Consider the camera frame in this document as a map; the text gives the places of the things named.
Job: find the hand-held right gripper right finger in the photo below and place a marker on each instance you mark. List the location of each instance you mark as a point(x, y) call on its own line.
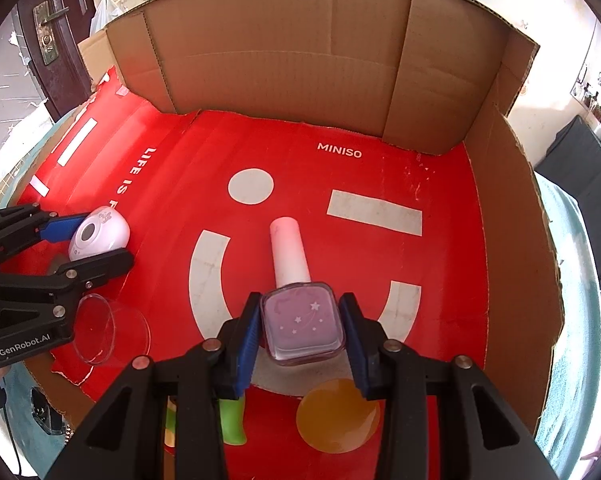
point(353, 345)

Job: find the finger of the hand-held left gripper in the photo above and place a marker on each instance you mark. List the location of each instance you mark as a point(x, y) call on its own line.
point(60, 227)
point(90, 267)

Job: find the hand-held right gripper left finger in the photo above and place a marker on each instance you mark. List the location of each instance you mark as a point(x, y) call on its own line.
point(248, 345)

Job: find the pale pink round device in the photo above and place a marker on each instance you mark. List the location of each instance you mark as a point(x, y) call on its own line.
point(105, 232)

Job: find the pink nail polish bottle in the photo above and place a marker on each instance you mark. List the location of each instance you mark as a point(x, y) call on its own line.
point(300, 325)

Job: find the clear glass cup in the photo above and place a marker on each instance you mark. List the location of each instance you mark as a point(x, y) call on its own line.
point(125, 335)

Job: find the green and yellow toy figure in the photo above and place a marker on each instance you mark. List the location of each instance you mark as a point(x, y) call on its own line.
point(233, 422)

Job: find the amber round bowl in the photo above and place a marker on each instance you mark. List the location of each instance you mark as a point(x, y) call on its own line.
point(335, 425)

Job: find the cardboard box with red lining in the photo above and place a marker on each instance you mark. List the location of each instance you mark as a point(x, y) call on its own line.
point(280, 60)

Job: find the clear plastic bag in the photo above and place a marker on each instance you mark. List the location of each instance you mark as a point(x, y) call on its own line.
point(100, 15)

